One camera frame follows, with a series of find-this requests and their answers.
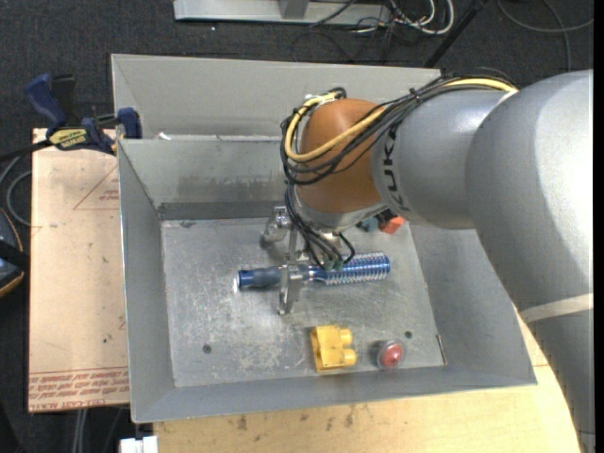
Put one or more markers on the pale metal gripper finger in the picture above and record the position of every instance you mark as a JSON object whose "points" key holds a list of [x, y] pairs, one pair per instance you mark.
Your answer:
{"points": [[278, 220], [289, 290]]}

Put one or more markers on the blue ribbed metal tool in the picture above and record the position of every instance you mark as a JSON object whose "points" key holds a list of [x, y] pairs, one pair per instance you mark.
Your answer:
{"points": [[358, 272]]}

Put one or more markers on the small teal object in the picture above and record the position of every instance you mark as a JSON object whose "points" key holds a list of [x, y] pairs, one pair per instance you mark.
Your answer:
{"points": [[370, 225]]}

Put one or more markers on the small orange block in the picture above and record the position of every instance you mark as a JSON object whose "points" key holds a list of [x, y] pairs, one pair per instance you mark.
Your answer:
{"points": [[393, 225]]}

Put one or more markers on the yellow toy block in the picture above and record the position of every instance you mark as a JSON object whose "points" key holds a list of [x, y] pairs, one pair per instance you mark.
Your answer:
{"points": [[330, 349]]}

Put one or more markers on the grey metal bin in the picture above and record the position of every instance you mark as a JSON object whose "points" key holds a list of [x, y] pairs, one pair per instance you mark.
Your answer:
{"points": [[226, 338]]}

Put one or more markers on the red and clear round button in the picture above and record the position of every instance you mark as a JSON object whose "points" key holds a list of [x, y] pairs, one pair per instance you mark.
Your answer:
{"points": [[389, 356]]}

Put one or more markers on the brown cardboard board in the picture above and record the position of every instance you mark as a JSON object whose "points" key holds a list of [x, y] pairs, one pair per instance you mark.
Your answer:
{"points": [[75, 272]]}

